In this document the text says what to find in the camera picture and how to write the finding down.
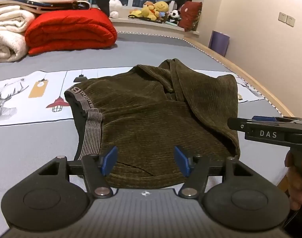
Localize white fleece blanket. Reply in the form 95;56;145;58
0;4;38;65

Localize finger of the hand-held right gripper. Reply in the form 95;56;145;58
227;117;288;132
252;115;294;123

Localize olive corduroy pants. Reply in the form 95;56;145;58
64;58;241;189

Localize white plush toy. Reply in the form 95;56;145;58
109;0;123;19

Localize navy star-patterned blanket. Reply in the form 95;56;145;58
0;0;92;14

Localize panda plush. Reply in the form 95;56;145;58
169;9;182;23

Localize red folded quilt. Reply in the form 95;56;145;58
24;7;118;56

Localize person's right hand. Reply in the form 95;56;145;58
285;151;302;212

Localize red cushion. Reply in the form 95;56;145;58
178;1;203;32

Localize yellow bear plush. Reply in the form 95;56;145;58
153;1;170;18

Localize purple board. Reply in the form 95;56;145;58
208;30;230;57

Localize yellow orange plush toy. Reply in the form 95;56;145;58
128;1;158;22

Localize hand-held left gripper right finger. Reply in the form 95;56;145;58
174;146;256;199

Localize white window sill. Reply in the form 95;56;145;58
109;17;199;38

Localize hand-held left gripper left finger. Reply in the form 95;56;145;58
37;146;118;199

